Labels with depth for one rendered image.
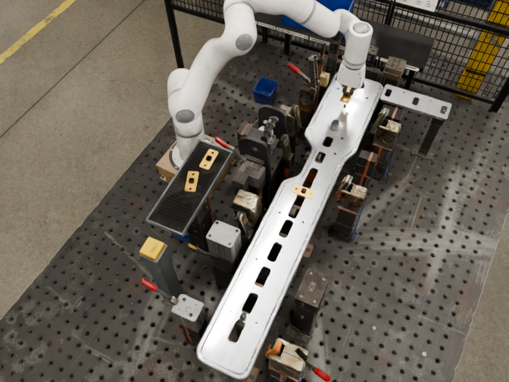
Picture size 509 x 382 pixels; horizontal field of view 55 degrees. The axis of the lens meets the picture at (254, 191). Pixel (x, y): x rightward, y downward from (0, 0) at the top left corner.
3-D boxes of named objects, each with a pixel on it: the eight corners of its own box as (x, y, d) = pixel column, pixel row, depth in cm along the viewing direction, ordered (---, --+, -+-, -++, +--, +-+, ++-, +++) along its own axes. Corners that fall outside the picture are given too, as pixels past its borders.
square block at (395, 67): (384, 126, 238) (402, 72, 208) (369, 120, 240) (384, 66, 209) (389, 114, 242) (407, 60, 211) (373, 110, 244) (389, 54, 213)
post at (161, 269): (177, 309, 190) (157, 264, 153) (161, 302, 192) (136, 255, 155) (187, 292, 194) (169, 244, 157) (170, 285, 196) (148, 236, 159)
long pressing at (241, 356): (253, 387, 147) (253, 386, 146) (188, 356, 153) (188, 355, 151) (385, 85, 213) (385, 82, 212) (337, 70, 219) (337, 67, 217)
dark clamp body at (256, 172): (262, 234, 208) (262, 186, 175) (235, 223, 211) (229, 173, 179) (273, 214, 213) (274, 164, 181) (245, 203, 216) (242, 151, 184)
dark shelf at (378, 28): (422, 73, 215) (424, 69, 212) (239, 20, 236) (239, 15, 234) (434, 42, 226) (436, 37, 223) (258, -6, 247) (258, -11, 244)
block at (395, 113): (386, 162, 226) (401, 123, 203) (363, 154, 229) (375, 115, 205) (392, 148, 231) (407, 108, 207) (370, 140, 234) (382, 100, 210)
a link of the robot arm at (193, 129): (175, 139, 198) (166, 98, 178) (173, 106, 208) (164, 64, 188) (204, 136, 199) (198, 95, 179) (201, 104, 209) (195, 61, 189)
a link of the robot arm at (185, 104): (188, 101, 197) (191, 132, 188) (161, 92, 190) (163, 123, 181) (260, 9, 165) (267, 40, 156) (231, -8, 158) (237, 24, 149)
